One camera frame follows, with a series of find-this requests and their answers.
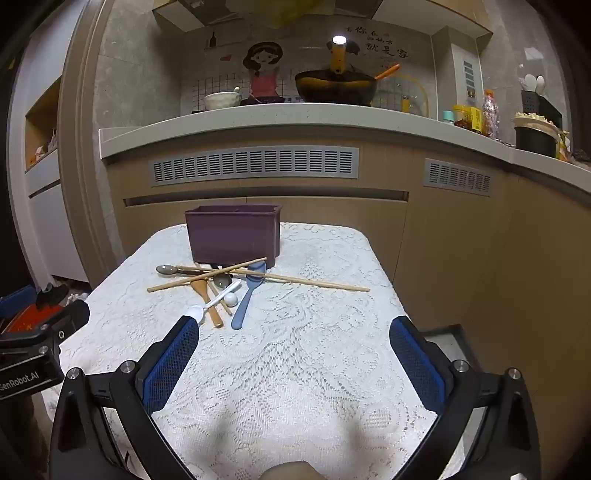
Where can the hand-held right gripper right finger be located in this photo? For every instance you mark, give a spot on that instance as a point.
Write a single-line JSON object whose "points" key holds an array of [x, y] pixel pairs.
{"points": [[418, 364]]}

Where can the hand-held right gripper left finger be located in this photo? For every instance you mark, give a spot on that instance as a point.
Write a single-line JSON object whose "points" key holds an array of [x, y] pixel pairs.
{"points": [[168, 364]]}

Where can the wooden spoon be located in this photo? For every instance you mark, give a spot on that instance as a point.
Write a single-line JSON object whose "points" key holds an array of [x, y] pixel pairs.
{"points": [[213, 314]]}

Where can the white plastic spoon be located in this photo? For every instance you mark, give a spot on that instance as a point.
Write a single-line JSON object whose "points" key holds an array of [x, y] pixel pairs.
{"points": [[217, 297], [231, 300]]}

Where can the metal spoon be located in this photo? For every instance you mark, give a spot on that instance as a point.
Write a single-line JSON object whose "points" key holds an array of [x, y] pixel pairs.
{"points": [[223, 279], [165, 269]]}

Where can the blue plastic spoon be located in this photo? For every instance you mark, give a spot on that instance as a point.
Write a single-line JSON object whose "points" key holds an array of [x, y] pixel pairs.
{"points": [[249, 288]]}

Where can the purple utensil holder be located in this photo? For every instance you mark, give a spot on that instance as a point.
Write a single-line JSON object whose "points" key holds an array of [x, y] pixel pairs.
{"points": [[231, 235]]}

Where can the red box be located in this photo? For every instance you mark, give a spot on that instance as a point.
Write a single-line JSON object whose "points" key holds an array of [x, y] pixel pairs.
{"points": [[25, 318]]}

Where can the white lace tablecloth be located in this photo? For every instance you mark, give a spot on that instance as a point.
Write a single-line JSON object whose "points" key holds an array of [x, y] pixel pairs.
{"points": [[300, 346]]}

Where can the short grey vent grille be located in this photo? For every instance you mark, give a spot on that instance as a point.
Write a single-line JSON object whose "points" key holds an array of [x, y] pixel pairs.
{"points": [[457, 177]]}

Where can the long grey vent grille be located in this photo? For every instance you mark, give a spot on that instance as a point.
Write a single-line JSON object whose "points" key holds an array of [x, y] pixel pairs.
{"points": [[254, 166]]}

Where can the teal capped jar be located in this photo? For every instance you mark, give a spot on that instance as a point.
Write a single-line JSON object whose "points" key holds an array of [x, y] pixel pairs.
{"points": [[447, 116]]}

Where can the black pot with beige lid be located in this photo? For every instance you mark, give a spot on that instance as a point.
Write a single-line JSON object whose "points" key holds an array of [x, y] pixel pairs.
{"points": [[535, 136]]}

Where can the clear bottle with red cap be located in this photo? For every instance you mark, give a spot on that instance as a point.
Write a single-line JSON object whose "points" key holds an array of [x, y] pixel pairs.
{"points": [[490, 113]]}

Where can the white bowl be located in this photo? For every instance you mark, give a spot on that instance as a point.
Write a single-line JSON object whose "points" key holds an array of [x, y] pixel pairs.
{"points": [[221, 100]]}

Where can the glass lid with yellow rim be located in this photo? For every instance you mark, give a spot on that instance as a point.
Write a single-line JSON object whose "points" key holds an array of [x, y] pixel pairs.
{"points": [[413, 92]]}

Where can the black cutlery caddy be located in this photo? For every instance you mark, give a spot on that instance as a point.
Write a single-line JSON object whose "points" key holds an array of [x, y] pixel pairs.
{"points": [[538, 99]]}

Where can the white wall box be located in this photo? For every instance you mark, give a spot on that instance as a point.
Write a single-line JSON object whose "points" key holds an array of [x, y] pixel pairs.
{"points": [[466, 69]]}

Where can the cartoon wall sticker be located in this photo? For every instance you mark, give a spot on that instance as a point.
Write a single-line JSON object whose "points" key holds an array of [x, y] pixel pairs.
{"points": [[263, 69]]}

